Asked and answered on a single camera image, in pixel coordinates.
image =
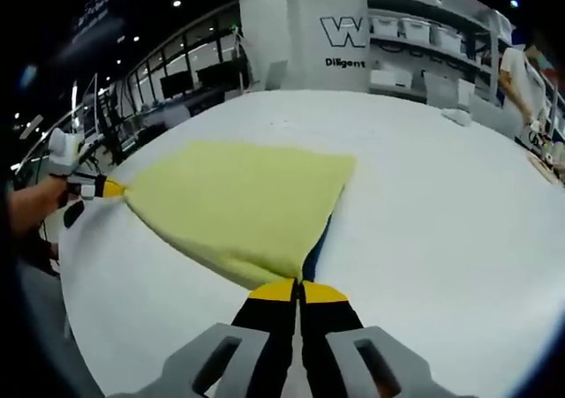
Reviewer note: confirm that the black computer monitor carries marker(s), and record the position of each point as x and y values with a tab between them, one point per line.
173	85
218	77

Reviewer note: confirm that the small white cloth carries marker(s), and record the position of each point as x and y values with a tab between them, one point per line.
457	116

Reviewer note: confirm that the grey chair back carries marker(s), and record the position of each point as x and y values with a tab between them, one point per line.
441	89
494	115

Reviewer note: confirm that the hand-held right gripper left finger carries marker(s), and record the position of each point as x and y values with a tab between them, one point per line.
265	336

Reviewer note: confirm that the white box on shelf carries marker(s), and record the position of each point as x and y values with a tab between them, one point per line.
390	78

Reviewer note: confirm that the grey metal shelf unit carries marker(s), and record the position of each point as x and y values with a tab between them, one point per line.
485	36

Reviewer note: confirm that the black oval pad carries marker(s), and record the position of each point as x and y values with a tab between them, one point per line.
74	215

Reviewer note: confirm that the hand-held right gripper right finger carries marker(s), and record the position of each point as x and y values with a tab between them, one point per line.
326	327

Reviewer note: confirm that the yellow blue grey garment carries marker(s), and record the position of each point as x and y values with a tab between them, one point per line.
238	199

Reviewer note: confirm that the hanging dark display screen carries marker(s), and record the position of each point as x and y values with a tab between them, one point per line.
97	14

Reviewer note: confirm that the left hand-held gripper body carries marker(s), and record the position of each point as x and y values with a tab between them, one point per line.
64	155

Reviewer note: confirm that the grey chair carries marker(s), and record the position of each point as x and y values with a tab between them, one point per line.
441	89
277	76
494	115

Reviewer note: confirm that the white storage bin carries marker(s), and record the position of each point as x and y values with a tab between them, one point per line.
416	29
446	37
386	26

